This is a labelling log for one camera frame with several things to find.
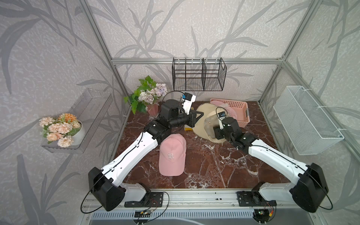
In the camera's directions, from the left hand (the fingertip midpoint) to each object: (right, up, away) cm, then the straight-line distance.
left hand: (202, 114), depth 66 cm
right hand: (+10, -7, +16) cm, 20 cm away
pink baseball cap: (-16, -24, +14) cm, 32 cm away
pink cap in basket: (+27, +2, +45) cm, 53 cm away
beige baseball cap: (+2, -5, +2) cm, 6 cm away
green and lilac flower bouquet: (-31, +13, +18) cm, 38 cm away
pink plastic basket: (+36, +4, +47) cm, 60 cm away
